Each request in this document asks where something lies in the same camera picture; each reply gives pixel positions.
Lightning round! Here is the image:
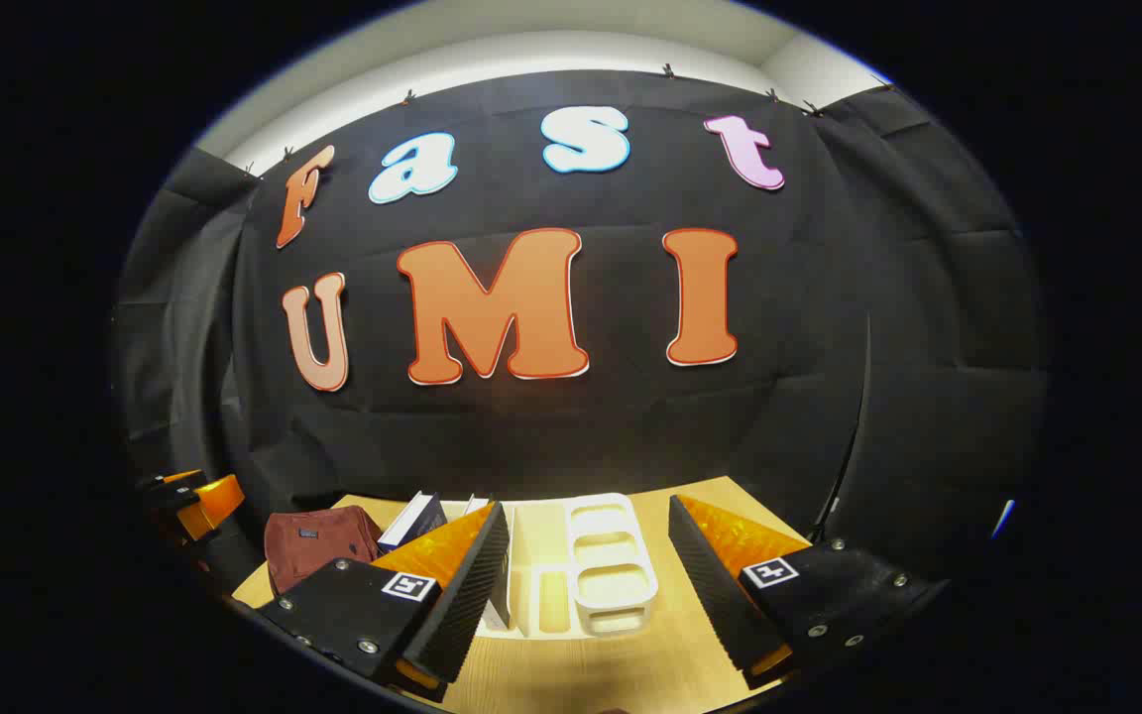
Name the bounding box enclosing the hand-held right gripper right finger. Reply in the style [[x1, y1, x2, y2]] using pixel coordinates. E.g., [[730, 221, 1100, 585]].
[[668, 494, 951, 690]]

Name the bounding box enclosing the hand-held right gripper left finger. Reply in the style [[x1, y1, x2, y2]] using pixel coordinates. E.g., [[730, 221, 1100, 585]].
[[259, 501, 513, 695]]

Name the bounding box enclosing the blue cover book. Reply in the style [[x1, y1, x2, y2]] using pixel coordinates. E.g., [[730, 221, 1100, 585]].
[[378, 491, 448, 553]]

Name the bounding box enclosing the white plastic bookshelf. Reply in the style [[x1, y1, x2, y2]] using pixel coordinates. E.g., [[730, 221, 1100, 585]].
[[477, 493, 659, 641]]

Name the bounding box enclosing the maroon schoolbag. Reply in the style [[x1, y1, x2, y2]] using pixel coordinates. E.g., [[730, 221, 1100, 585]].
[[264, 504, 384, 596]]

